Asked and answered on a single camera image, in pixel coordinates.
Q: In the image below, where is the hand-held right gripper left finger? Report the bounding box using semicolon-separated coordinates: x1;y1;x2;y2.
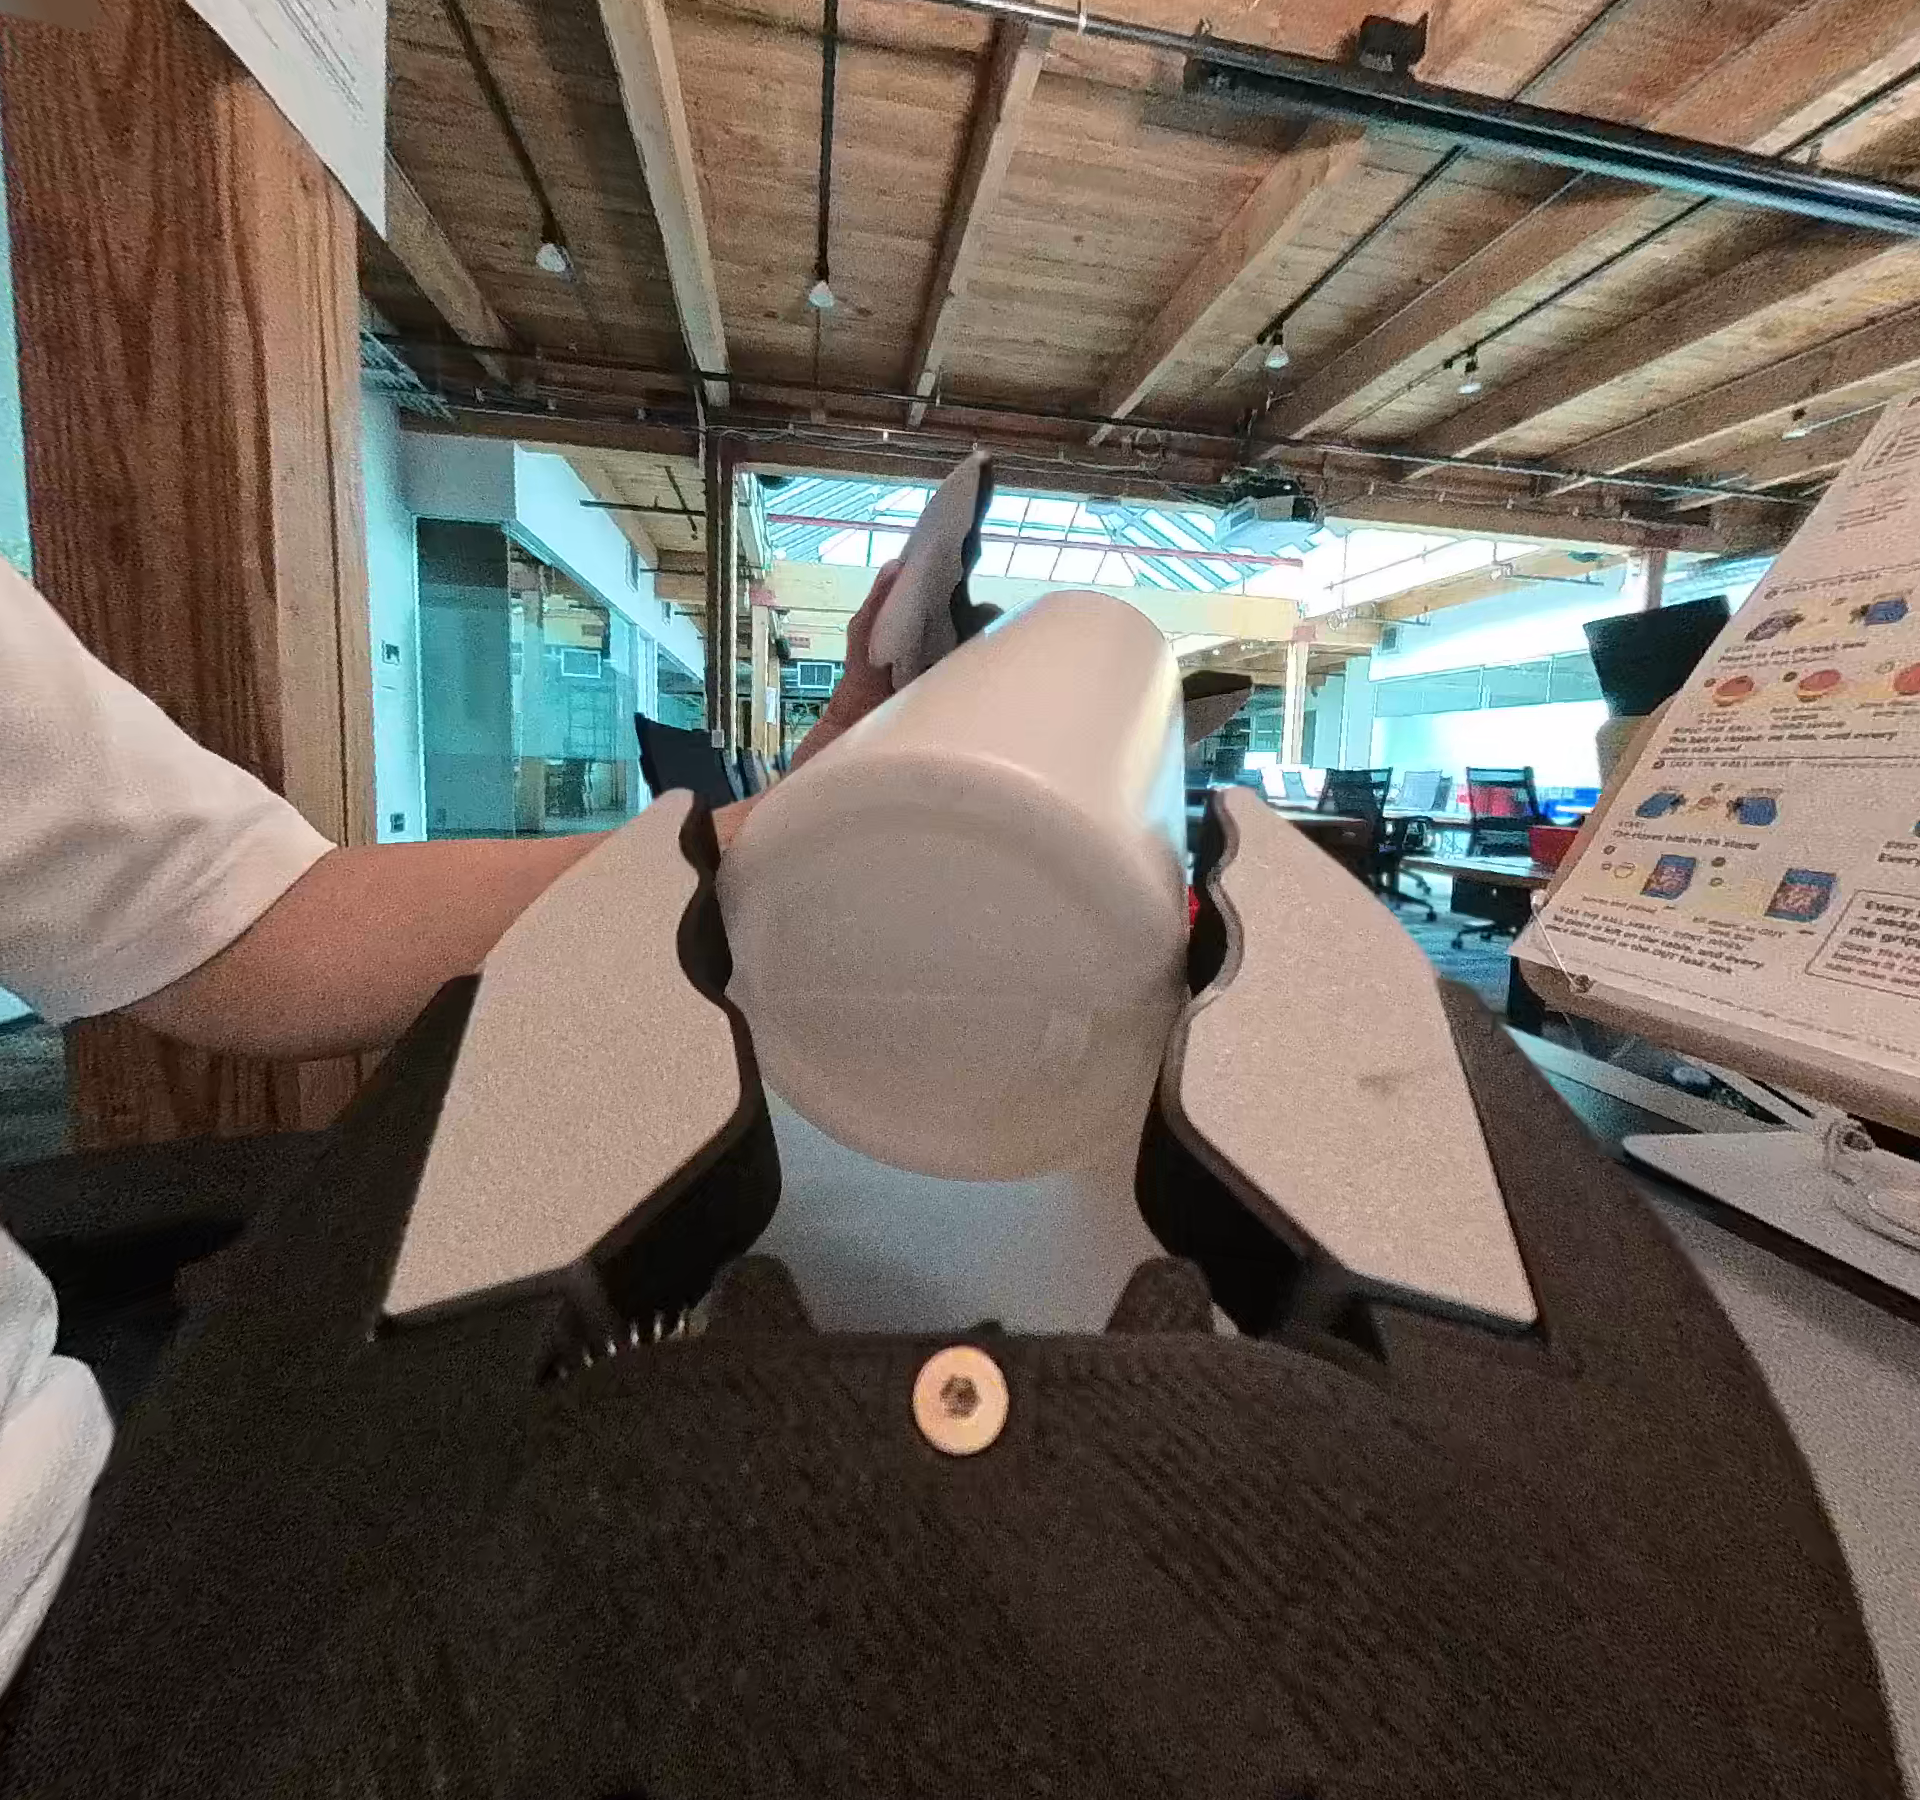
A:
385;790;776;1322

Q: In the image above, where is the person's left hand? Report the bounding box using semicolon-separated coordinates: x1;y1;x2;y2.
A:
787;566;903;768

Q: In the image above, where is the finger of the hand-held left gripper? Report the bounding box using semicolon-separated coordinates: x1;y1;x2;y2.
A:
870;452;1002;692

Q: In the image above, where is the person's left forearm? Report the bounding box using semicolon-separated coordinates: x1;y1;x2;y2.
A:
135;751;807;1059

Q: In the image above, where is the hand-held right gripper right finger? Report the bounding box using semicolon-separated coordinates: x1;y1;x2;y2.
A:
1156;790;1538;1337

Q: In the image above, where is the ceiling projector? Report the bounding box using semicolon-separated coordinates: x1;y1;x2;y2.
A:
1214;476;1332;559

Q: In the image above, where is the instruction sheet board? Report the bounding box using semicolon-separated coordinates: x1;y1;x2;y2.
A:
1513;391;1920;1137

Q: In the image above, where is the white stand base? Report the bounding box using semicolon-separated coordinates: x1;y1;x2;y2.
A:
1707;1120;1920;1298

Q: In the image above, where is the white cylinder with black cap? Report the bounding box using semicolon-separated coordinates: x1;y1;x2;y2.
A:
716;592;1192;1192

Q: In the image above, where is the wooden pillar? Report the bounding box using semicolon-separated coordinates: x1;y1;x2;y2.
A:
0;0;387;1148

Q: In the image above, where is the black ceiling track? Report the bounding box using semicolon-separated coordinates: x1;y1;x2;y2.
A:
391;0;1920;241

